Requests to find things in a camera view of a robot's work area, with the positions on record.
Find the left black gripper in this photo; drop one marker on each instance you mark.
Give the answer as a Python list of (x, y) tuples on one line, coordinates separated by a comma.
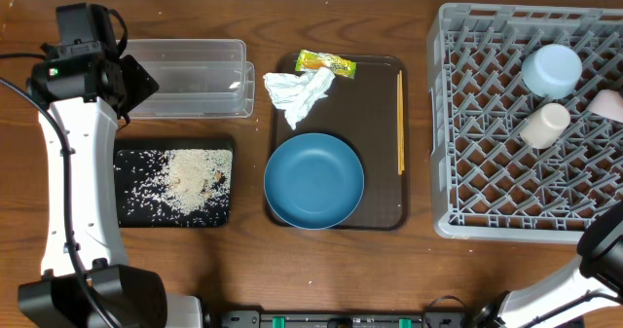
[(138, 82)]

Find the rice food waste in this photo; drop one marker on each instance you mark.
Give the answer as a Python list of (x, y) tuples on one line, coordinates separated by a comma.
[(194, 177)]

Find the white napkin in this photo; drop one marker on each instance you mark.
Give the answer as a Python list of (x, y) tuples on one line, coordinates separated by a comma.
[(295, 95)]

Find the yellow green snack wrapper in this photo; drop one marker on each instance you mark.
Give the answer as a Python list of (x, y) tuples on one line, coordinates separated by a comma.
[(311, 61)]

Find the dark blue plate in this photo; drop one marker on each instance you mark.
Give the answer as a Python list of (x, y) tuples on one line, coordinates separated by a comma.
[(314, 181)]

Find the wooden chopstick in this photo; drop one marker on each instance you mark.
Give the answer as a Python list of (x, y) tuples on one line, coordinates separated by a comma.
[(399, 124), (403, 124)]

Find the cream plastic cup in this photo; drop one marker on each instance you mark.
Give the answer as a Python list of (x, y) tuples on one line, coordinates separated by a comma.
[(545, 125)]

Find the light blue bowl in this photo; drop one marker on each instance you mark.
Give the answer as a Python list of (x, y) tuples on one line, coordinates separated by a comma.
[(552, 71)]

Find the pink bowl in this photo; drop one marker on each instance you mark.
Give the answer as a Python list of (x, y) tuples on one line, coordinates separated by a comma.
[(608, 104)]

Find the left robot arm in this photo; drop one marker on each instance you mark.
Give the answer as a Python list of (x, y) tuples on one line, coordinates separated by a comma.
[(86, 280)]

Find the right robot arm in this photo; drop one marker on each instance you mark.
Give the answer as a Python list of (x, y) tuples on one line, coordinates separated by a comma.
[(591, 281)]

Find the grey dishwasher rack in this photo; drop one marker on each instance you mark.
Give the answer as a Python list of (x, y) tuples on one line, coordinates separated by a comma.
[(486, 182)]

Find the clear plastic bin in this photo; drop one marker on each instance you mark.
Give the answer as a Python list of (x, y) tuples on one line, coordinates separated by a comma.
[(198, 78)]

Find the black tray bin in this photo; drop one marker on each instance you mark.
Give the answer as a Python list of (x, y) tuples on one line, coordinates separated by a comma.
[(172, 184)]

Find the brown serving tray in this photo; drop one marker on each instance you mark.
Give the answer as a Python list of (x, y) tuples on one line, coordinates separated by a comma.
[(362, 112)]

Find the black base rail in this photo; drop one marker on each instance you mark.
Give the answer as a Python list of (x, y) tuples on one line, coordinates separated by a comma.
[(293, 319)]

